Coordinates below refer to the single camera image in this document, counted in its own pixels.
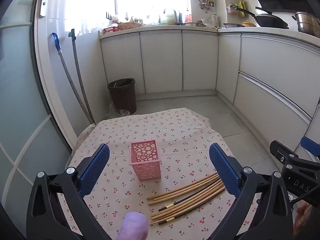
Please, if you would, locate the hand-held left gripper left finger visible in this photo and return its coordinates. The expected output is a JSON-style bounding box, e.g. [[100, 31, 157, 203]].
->
[[26, 143, 118, 240]]

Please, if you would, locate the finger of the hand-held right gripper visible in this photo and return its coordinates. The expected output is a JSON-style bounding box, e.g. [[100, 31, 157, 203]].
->
[[300, 137, 320, 155], [269, 140, 299, 165]]

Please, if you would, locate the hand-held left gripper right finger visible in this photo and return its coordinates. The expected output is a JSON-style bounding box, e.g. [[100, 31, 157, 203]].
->
[[207, 143, 293, 240]]

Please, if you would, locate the pile of wooden chopsticks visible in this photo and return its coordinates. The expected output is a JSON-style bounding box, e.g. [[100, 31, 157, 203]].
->
[[146, 172, 227, 227]]

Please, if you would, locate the pink perforated utensil holder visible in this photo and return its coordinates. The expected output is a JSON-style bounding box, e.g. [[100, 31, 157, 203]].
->
[[129, 139, 162, 180]]

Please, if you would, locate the person's right hand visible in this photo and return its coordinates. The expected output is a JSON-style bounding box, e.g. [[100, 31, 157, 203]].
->
[[292, 201, 313, 235]]

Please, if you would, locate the person's left hand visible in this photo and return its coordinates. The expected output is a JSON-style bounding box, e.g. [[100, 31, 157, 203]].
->
[[119, 211, 148, 240]]

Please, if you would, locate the crumpled plastic bag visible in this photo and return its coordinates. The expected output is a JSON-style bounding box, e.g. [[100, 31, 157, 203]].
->
[[107, 102, 132, 117]]

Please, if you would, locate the cherry print tablecloth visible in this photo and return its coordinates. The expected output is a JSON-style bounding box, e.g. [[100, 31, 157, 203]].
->
[[59, 107, 260, 240]]

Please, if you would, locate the dark chopstick with gold band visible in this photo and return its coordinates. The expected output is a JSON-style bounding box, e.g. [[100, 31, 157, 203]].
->
[[158, 201, 213, 225], [159, 179, 222, 211]]

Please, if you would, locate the dark brown trash bin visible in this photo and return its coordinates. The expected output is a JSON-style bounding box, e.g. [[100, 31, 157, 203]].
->
[[107, 78, 137, 114]]

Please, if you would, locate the white cabinet with drawers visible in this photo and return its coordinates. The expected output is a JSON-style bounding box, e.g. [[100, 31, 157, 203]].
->
[[216, 31, 320, 160]]

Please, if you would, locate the frosted glass sliding door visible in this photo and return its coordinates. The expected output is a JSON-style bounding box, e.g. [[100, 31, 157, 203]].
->
[[0, 0, 75, 240]]

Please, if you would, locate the white kitchen countertop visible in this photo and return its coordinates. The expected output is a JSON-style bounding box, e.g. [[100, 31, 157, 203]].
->
[[99, 24, 320, 39]]

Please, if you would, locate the steel stockpot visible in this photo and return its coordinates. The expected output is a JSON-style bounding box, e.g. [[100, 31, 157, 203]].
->
[[292, 11, 320, 36]]

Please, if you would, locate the white cabinet with doors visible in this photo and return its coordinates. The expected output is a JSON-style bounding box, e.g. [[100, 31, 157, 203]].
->
[[100, 29, 219, 97]]

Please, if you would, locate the black wok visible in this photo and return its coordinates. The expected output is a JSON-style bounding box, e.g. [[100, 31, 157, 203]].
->
[[235, 6, 290, 29]]

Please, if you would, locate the wicker basket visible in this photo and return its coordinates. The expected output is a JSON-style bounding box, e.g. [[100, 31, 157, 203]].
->
[[117, 22, 142, 31]]

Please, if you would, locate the yellow packet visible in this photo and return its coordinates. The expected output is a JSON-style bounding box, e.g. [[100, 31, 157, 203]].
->
[[238, 0, 247, 18]]

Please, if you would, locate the pale green kettle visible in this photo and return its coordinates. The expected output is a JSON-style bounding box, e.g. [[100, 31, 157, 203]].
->
[[159, 8, 178, 25]]

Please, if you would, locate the mop handle with dark grip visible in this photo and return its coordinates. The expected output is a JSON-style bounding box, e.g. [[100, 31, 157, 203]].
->
[[69, 29, 96, 125]]

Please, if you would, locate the mop handle with blue grip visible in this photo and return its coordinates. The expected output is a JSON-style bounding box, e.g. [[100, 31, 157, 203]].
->
[[52, 32, 93, 125]]

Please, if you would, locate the wire wall rack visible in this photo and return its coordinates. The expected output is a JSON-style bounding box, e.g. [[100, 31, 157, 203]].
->
[[227, 1, 247, 18]]

